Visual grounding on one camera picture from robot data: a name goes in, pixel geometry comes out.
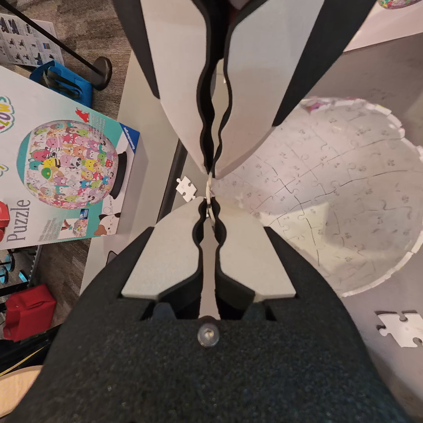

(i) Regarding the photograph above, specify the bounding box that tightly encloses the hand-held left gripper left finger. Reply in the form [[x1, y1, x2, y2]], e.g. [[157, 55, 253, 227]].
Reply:
[[121, 197, 207, 320]]

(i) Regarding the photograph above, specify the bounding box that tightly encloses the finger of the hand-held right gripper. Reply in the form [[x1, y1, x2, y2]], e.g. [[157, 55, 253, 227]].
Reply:
[[211, 0, 326, 180], [140, 0, 219, 176]]

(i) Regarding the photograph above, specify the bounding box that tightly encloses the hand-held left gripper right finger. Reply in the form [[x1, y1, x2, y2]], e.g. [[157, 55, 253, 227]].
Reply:
[[212, 197, 297, 320]]

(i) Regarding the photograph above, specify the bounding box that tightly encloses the colourful puzzle ball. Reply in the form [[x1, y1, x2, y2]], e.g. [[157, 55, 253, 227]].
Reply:
[[206, 96, 423, 298]]

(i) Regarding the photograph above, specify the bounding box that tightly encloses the white puzzle piece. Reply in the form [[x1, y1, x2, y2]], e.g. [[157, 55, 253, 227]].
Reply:
[[375, 310, 423, 348], [175, 176, 198, 203]]

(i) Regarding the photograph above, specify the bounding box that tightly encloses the folded puzzle instruction leaflet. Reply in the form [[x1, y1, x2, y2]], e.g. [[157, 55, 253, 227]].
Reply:
[[344, 0, 423, 52]]

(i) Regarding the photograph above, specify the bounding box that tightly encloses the teal puzzle box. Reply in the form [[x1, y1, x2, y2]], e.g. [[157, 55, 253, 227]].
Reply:
[[0, 65, 141, 250]]

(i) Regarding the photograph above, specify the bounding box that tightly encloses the black floor stand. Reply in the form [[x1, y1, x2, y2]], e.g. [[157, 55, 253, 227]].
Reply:
[[5, 3, 113, 91]]

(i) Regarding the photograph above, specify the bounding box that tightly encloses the blue fabric bag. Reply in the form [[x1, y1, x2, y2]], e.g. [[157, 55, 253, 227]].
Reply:
[[29, 60, 94, 109]]

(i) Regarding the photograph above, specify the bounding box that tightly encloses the red bag on floor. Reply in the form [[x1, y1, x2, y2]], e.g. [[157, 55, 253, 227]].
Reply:
[[3, 284, 57, 342]]

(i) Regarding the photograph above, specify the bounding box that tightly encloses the printed paper sheet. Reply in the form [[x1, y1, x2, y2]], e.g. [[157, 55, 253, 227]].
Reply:
[[0, 13, 65, 67]]

